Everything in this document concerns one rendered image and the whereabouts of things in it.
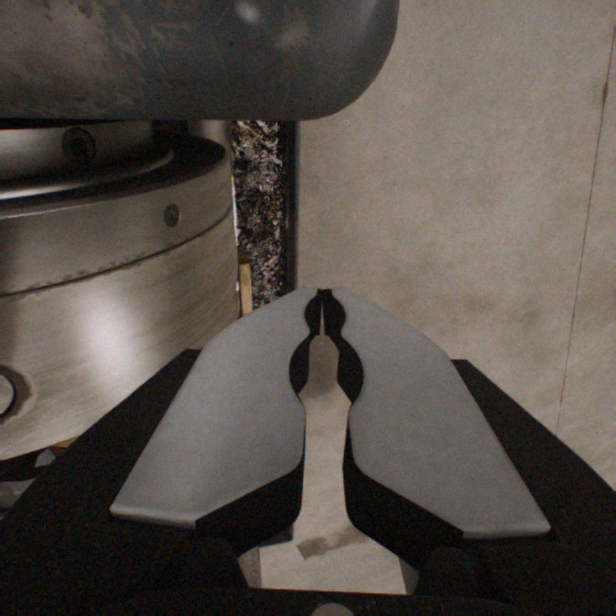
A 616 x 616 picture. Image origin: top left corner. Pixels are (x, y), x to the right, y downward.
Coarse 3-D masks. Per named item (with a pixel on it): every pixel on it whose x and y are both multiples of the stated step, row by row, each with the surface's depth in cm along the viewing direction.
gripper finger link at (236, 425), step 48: (240, 336) 9; (288, 336) 9; (192, 384) 8; (240, 384) 8; (288, 384) 8; (192, 432) 7; (240, 432) 7; (288, 432) 7; (144, 480) 6; (192, 480) 6; (240, 480) 6; (288, 480) 6; (192, 528) 5; (240, 528) 6
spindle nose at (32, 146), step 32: (0, 128) 18; (32, 128) 19; (64, 128) 20; (96, 128) 21; (128, 128) 23; (0, 160) 18; (32, 160) 19; (64, 160) 20; (96, 160) 21; (128, 160) 24
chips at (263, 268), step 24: (240, 120) 74; (240, 144) 77; (264, 144) 78; (240, 168) 79; (264, 168) 78; (240, 192) 79; (264, 192) 79; (240, 216) 82; (264, 216) 81; (240, 240) 87; (264, 240) 85; (264, 264) 87; (264, 288) 92
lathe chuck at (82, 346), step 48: (192, 240) 22; (48, 288) 17; (96, 288) 18; (144, 288) 20; (192, 288) 23; (0, 336) 17; (48, 336) 18; (96, 336) 19; (144, 336) 21; (192, 336) 25; (48, 384) 19; (96, 384) 20; (0, 432) 19; (48, 432) 20
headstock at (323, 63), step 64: (0, 0) 10; (64, 0) 10; (128, 0) 11; (192, 0) 11; (256, 0) 11; (320, 0) 12; (384, 0) 12; (0, 64) 12; (64, 64) 12; (128, 64) 12; (192, 64) 13; (256, 64) 13; (320, 64) 13
